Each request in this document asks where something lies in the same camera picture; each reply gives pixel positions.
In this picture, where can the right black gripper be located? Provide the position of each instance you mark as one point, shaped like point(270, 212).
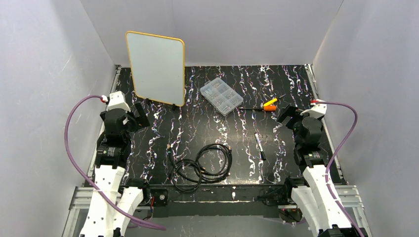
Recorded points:
point(288, 113)

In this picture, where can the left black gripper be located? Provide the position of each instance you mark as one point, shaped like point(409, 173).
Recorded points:
point(140, 114)

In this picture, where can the black white marker pen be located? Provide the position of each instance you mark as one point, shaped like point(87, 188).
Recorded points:
point(259, 145)

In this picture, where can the yellow framed whiteboard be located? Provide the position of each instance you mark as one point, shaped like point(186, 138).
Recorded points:
point(157, 66)

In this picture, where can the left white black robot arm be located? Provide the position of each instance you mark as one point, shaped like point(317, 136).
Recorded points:
point(112, 150)

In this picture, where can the clear plastic screw box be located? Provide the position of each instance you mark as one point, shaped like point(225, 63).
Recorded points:
point(223, 97)

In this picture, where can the yellow handled screwdriver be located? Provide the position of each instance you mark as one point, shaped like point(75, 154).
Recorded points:
point(273, 101)

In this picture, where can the orange handled screwdriver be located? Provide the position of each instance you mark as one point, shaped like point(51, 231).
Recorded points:
point(269, 108)

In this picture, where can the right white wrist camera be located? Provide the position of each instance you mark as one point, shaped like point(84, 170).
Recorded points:
point(318, 109)

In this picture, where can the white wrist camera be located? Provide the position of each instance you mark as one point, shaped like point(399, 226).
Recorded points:
point(117, 101)
point(318, 109)

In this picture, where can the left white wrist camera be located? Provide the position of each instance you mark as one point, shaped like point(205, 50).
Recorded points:
point(117, 101)

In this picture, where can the aluminium front rail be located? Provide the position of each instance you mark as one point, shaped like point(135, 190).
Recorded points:
point(218, 200)

